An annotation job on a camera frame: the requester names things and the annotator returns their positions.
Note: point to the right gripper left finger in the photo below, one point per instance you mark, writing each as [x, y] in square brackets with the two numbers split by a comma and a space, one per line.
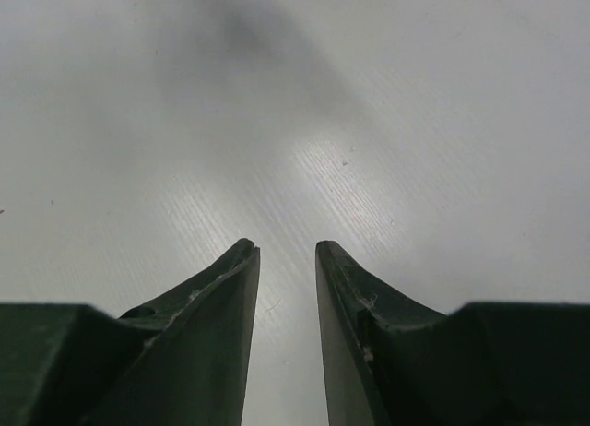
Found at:
[179, 359]

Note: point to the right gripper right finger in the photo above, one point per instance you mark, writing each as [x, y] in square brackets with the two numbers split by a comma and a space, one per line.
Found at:
[389, 360]

